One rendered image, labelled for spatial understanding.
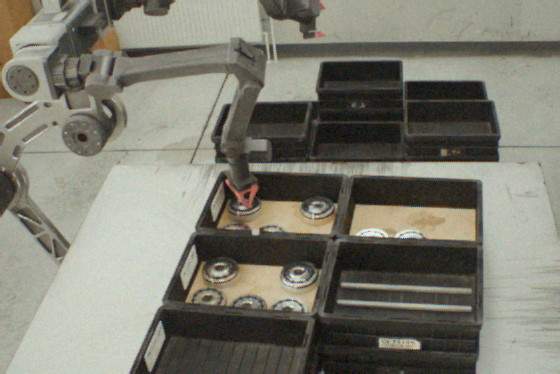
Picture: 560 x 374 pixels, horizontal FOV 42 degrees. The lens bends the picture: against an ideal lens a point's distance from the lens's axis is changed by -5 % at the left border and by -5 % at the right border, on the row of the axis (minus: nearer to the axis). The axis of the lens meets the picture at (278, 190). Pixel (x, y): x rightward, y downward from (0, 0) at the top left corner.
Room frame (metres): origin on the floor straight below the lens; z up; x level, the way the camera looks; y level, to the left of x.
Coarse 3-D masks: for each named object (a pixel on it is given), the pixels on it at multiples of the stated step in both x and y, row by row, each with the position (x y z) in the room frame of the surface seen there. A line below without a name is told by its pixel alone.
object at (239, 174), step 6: (246, 162) 1.89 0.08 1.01; (234, 168) 1.88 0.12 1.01; (240, 168) 1.88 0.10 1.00; (246, 168) 1.88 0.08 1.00; (228, 174) 1.92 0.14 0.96; (234, 174) 1.88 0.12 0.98; (240, 174) 1.87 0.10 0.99; (246, 174) 1.88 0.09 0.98; (252, 174) 1.90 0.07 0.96; (234, 180) 1.88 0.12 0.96; (240, 180) 1.87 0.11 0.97; (246, 180) 1.87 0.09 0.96; (252, 180) 1.87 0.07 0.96; (240, 186) 1.85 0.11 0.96
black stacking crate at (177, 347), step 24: (168, 312) 1.40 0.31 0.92; (168, 336) 1.39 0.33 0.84; (192, 336) 1.39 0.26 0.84; (216, 336) 1.37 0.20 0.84; (240, 336) 1.35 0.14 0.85; (264, 336) 1.33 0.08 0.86; (288, 336) 1.32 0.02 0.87; (144, 360) 1.25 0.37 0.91; (168, 360) 1.32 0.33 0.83; (192, 360) 1.31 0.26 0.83; (216, 360) 1.30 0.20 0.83; (240, 360) 1.29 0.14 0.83; (264, 360) 1.28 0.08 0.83; (288, 360) 1.27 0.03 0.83; (312, 360) 1.26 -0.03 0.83
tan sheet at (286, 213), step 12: (264, 204) 1.93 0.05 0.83; (276, 204) 1.92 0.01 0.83; (288, 204) 1.91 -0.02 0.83; (300, 204) 1.90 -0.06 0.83; (336, 204) 1.88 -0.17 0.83; (228, 216) 1.89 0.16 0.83; (264, 216) 1.87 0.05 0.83; (276, 216) 1.86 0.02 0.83; (288, 216) 1.85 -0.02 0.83; (300, 216) 1.84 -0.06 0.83; (252, 228) 1.81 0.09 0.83; (288, 228) 1.79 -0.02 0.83; (300, 228) 1.79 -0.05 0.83; (312, 228) 1.78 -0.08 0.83; (324, 228) 1.77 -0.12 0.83
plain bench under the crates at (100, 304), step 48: (144, 192) 2.27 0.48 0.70; (192, 192) 2.23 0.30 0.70; (528, 192) 1.99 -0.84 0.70; (96, 240) 2.02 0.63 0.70; (144, 240) 1.99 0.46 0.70; (528, 240) 1.74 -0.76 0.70; (48, 288) 1.79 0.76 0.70; (96, 288) 1.77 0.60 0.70; (144, 288) 1.75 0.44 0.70; (528, 288) 1.53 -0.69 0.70; (48, 336) 1.58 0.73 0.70; (96, 336) 1.56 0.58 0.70; (144, 336) 1.54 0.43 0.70; (480, 336) 1.38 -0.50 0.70; (528, 336) 1.35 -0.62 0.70
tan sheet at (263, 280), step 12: (204, 264) 1.67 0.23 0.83; (240, 264) 1.66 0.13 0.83; (252, 276) 1.60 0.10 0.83; (264, 276) 1.59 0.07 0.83; (276, 276) 1.59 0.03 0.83; (192, 288) 1.58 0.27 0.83; (228, 288) 1.56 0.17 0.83; (240, 288) 1.56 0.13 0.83; (252, 288) 1.55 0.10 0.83; (264, 288) 1.54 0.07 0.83; (276, 288) 1.54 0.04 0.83; (228, 300) 1.51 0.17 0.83; (276, 300) 1.49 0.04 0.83; (312, 300) 1.47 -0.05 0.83
